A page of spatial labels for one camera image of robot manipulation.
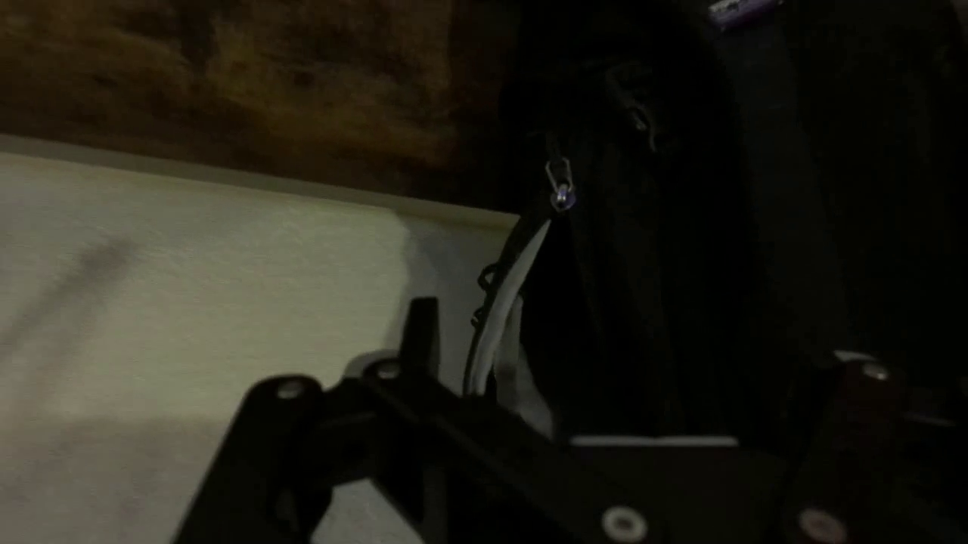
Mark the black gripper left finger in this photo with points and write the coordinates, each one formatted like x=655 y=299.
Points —
x=405 y=463

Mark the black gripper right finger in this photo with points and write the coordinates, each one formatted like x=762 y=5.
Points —
x=878 y=471

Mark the black backpack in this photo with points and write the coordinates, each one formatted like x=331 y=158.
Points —
x=757 y=200

